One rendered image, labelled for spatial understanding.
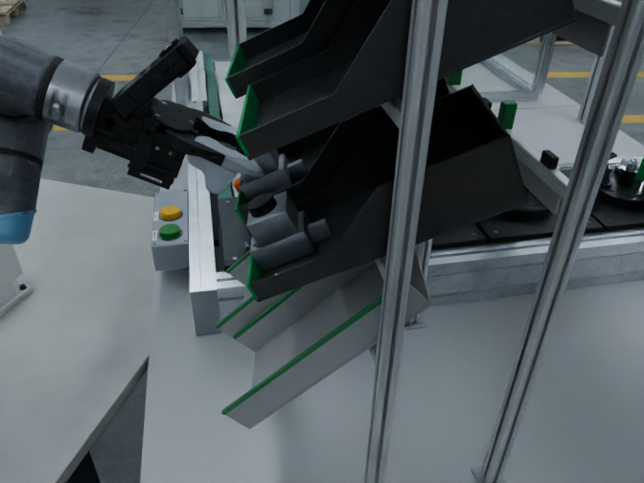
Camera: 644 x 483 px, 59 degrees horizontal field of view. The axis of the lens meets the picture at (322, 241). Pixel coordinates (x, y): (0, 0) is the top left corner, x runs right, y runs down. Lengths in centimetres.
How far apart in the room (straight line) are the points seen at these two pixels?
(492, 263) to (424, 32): 71
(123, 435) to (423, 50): 177
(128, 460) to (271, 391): 134
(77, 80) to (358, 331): 41
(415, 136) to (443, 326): 65
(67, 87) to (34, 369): 52
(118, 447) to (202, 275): 109
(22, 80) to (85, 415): 50
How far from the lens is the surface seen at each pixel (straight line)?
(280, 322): 77
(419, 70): 44
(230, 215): 114
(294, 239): 59
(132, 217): 139
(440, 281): 107
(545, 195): 64
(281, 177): 71
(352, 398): 93
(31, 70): 71
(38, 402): 101
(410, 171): 47
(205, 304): 99
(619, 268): 127
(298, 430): 89
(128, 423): 207
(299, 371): 65
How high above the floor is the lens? 157
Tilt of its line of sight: 34 degrees down
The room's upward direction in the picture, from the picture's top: 1 degrees clockwise
